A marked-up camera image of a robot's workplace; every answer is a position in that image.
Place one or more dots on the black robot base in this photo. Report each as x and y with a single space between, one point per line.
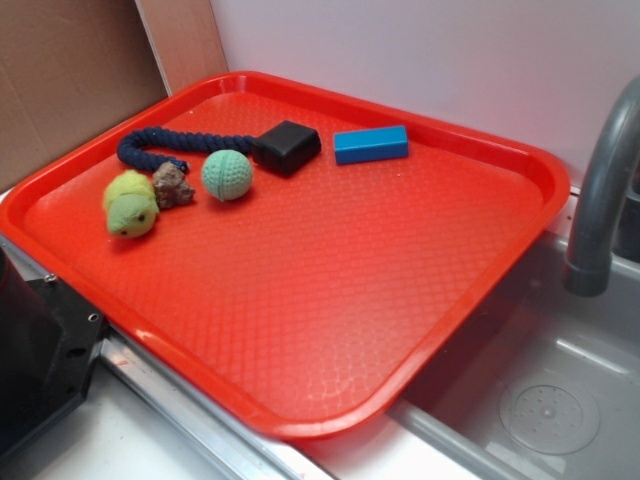
50 340

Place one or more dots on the black rectangular block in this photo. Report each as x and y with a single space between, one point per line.
286 148

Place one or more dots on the green dimpled ball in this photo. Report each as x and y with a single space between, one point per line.
227 175

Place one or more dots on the blue rectangular block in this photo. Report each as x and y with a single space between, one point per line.
371 145

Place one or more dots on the red plastic tray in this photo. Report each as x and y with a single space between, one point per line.
306 306

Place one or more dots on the brown rock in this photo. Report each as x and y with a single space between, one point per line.
171 188

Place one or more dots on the green plush toy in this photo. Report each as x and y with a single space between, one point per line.
129 202

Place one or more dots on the grey sink basin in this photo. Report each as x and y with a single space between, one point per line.
529 324

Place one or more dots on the grey faucet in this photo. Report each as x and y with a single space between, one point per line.
606 219

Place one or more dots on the sink drain cover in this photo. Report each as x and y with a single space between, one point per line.
548 414

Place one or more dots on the brown cardboard panel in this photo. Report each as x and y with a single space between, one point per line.
71 70

